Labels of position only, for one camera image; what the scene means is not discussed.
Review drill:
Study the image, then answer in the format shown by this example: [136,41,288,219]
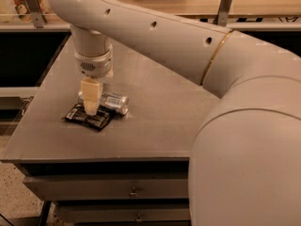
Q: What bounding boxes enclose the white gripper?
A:
[74,44,113,116]

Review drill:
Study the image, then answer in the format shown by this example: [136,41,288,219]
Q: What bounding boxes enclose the silver blue redbull can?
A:
[78,91,129,116]

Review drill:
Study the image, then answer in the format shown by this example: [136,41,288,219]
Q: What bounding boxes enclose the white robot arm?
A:
[48,0,301,226]

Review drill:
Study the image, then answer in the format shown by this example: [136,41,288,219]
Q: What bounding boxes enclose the black snack packet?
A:
[64,104,117,131]

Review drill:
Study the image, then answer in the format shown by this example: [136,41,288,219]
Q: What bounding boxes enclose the grey upper drawer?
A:
[24,173,188,202]

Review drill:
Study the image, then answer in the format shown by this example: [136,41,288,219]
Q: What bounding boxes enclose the grey drawer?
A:
[55,203,190,223]
[24,173,188,202]

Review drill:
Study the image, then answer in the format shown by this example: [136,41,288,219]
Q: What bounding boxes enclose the grey lower drawer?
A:
[55,203,190,223]

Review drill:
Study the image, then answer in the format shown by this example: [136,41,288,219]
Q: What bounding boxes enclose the colourful snack bag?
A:
[0,0,49,24]

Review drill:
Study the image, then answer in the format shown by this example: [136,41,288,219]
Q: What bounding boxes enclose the left metal bracket post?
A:
[25,0,46,28]

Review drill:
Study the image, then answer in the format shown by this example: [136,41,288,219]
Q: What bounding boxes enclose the metal bracket post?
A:
[214,0,232,26]
[25,0,46,28]

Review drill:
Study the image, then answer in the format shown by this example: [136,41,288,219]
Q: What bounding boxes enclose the right metal bracket post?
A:
[214,0,232,26]

